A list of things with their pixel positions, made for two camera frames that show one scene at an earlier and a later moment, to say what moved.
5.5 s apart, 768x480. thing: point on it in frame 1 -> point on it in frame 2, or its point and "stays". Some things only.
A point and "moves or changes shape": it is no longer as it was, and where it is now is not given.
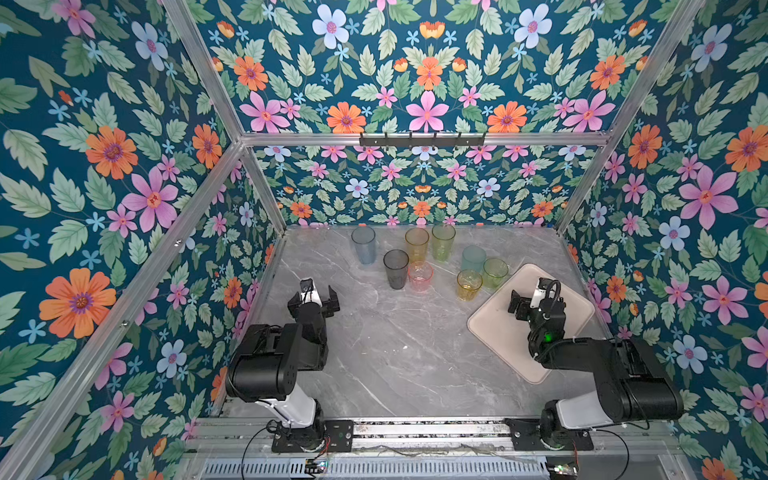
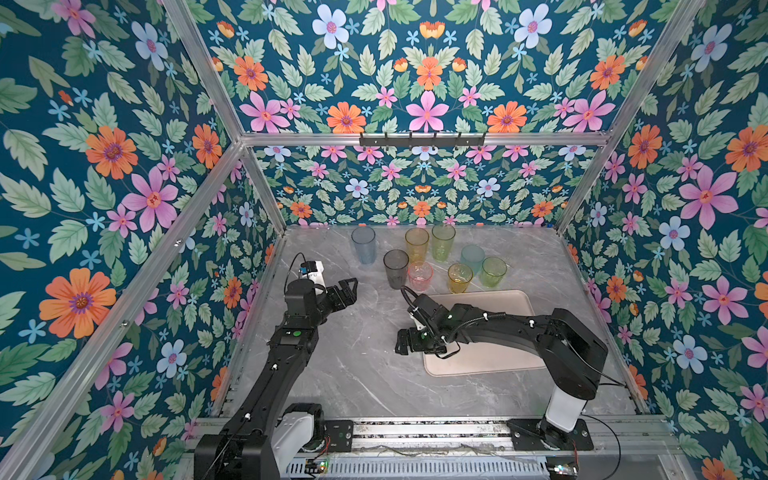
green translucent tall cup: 443,238 stays
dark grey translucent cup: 396,262 stays
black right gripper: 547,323 -> 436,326
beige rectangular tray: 508,335 moves or changes shape
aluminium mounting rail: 435,437 stays
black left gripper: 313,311 -> 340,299
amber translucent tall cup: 417,240 stays
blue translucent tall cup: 363,238 stays
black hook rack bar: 422,142 stays
